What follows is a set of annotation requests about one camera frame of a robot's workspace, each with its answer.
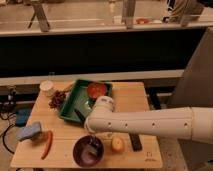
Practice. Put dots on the yellow apple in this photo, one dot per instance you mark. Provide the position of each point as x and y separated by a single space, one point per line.
117 144

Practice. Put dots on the black remote control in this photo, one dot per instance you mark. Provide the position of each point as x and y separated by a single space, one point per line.
135 141

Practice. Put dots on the dark red grapes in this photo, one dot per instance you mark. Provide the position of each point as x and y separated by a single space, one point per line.
57 99

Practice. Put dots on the purple bowl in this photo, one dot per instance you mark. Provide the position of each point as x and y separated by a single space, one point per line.
81 153

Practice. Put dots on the red bowl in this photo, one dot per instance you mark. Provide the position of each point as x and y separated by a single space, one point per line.
94 90

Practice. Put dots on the green plastic tray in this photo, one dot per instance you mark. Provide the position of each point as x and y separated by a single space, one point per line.
77 99

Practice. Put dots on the blue box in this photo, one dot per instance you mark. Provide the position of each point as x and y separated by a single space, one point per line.
22 116

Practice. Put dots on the blue sponge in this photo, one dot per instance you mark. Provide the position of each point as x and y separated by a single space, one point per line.
30 131

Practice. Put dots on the white cup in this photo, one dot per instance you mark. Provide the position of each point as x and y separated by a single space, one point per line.
47 87

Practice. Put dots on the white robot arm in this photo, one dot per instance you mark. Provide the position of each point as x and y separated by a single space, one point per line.
189 123

